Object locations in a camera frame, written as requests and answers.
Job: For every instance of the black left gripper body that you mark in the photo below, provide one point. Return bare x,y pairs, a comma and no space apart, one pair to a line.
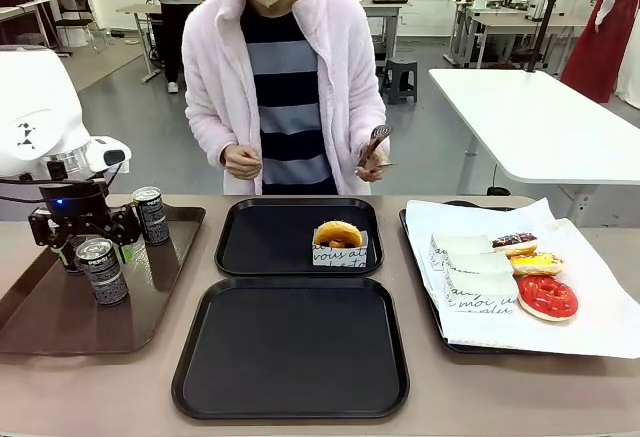
75,207

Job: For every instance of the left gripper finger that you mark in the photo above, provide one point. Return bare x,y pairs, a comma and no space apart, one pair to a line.
125,227
47,227

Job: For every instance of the black Pepsi can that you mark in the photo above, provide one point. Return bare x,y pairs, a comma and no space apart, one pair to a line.
104,274
151,217

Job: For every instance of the plain glazed donut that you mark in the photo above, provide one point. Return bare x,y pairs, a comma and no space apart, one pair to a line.
337,231

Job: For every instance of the white printed paper donut box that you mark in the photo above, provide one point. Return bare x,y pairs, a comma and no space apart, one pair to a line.
480,292
340,257
480,263
460,244

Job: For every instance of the dark metal tongs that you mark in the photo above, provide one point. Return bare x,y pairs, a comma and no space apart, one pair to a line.
378,139

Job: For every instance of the chocolate sprinkle donut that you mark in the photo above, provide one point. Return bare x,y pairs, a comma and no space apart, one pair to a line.
515,243

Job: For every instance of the yellow glazed donut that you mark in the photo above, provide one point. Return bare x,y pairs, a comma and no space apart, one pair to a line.
537,263

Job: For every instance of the red glazed donut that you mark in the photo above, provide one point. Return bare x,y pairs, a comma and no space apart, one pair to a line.
547,297

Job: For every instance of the person's left forearm pink sleeve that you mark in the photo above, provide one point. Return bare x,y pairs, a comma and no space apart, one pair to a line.
367,112

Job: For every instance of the person's right forearm pink sleeve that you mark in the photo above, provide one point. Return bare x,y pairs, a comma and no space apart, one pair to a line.
207,122

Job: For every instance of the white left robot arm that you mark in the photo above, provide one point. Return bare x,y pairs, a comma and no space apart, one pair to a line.
35,102

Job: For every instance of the person's right hand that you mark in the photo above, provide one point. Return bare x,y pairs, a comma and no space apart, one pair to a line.
242,162

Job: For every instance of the person's left hand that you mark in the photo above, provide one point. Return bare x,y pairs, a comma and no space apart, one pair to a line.
372,167

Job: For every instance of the brown plastic tray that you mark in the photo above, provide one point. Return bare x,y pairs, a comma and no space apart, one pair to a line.
100,307

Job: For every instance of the black plastic tray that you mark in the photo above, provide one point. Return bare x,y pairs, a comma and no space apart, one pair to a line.
270,242
290,352
417,267

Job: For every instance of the black office chair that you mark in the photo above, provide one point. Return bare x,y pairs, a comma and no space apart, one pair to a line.
75,12

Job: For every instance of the grey workshop table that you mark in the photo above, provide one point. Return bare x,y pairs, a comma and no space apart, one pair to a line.
140,12
382,12
510,24

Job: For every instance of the person in pink robe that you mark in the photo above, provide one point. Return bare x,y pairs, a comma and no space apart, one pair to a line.
285,87

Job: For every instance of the grey plastic stool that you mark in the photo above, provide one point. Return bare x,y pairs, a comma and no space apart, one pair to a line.
400,77

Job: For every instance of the white rounded table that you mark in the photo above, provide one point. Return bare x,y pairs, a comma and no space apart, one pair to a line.
540,122

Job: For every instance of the white paper sheet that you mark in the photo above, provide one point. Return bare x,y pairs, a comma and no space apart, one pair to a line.
590,277

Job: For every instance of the black tripod pole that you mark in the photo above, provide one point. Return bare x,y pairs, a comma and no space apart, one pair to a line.
547,17

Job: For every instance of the red dress on mannequin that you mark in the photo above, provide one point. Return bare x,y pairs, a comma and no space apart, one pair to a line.
600,32

